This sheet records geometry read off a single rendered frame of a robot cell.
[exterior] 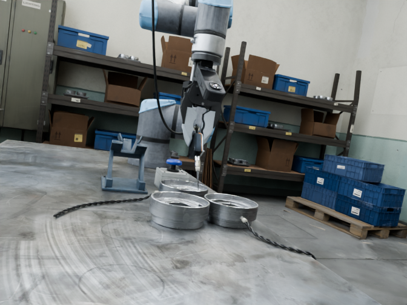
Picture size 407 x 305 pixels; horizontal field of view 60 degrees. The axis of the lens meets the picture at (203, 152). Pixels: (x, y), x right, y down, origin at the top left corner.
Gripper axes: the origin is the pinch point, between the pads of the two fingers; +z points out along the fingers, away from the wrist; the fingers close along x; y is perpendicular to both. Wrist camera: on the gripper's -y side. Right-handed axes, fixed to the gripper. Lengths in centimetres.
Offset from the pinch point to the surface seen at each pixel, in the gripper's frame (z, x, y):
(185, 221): 11.3, 6.9, -25.2
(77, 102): -1, 43, 326
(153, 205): 10.0, 11.9, -21.7
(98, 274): 12.8, 20.5, -41.0
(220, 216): 11.1, -0.4, -21.7
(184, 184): 9.7, 1.9, -2.4
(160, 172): 8.9, 6.2, 4.8
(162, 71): -50, -42, 330
